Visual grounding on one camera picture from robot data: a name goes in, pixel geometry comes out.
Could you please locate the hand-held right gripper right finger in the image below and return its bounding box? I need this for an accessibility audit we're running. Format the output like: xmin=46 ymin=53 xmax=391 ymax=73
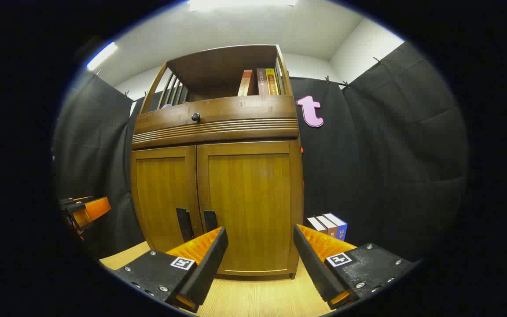
xmin=293 ymin=224 xmax=416 ymax=310

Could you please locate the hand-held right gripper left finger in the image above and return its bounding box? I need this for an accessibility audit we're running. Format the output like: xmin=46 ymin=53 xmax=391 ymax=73
xmin=114 ymin=226 xmax=229 ymax=313

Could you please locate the wooden cabinet door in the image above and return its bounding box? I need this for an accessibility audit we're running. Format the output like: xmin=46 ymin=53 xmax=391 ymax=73
xmin=131 ymin=146 xmax=204 ymax=253
xmin=196 ymin=141 xmax=303 ymax=276

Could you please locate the wooden double-door shoe cabinet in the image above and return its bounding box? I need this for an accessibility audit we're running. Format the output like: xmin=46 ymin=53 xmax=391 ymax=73
xmin=130 ymin=44 xmax=305 ymax=280

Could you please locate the tan spine book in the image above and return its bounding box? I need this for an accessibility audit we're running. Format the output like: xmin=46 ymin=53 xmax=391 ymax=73
xmin=307 ymin=217 xmax=328 ymax=234

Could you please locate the dark red spine book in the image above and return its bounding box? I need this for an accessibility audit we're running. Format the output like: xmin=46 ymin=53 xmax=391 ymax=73
xmin=316 ymin=215 xmax=338 ymax=239

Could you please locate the black backdrop cloth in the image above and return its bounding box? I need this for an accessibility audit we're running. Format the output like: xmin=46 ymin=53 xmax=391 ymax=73
xmin=53 ymin=42 xmax=470 ymax=265

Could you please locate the wooden drawer with black knob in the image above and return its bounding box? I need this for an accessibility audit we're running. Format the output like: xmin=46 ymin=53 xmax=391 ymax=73
xmin=134 ymin=95 xmax=298 ymax=133

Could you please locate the maroon book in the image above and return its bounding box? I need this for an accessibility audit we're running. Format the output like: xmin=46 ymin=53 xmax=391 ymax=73
xmin=256 ymin=68 xmax=270 ymax=96

